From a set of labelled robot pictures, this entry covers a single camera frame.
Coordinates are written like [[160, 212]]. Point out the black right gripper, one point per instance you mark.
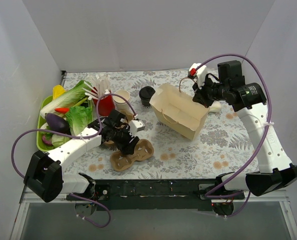
[[201, 92]]

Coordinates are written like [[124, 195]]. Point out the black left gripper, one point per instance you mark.
[[128, 141]]

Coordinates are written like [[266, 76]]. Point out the single brown cup carrier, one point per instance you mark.
[[143, 150]]

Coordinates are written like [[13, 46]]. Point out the brown paper bag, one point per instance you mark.
[[178, 111]]

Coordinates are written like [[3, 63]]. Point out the black sleeved paper cup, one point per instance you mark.
[[146, 103]]

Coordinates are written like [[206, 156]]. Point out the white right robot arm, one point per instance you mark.
[[253, 107]]

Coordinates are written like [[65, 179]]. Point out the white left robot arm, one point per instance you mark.
[[46, 176]]

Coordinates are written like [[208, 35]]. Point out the green white bok choy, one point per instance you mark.
[[216, 107]]

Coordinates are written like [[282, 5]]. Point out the brown cardboard cup carrier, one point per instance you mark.
[[117, 119]]

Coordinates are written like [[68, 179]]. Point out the red ribbed cup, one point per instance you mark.
[[105, 106]]

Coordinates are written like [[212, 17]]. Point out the white paper cup stack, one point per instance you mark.
[[120, 99]]

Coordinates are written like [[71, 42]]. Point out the green lettuce leaf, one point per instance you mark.
[[78, 118]]

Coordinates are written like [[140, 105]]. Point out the large napa cabbage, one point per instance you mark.
[[66, 100]]

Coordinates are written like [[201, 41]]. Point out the floral patterned table mat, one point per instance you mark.
[[222, 146]]

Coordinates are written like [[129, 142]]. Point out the red chili pepper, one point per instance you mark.
[[62, 110]]

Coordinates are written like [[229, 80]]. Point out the purple eggplant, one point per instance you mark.
[[57, 123]]

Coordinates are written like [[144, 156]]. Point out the small purple vegetable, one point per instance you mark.
[[47, 140]]

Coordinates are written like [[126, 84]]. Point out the yellow pepper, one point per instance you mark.
[[57, 91]]

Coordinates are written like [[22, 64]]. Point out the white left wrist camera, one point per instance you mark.
[[135, 126]]

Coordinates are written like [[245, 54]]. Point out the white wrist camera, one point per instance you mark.
[[198, 72], [135, 126]]

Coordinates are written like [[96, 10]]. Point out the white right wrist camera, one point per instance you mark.
[[198, 72]]

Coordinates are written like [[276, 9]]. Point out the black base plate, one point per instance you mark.
[[150, 194]]

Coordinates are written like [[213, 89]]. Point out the aluminium frame rail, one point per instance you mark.
[[135, 217]]

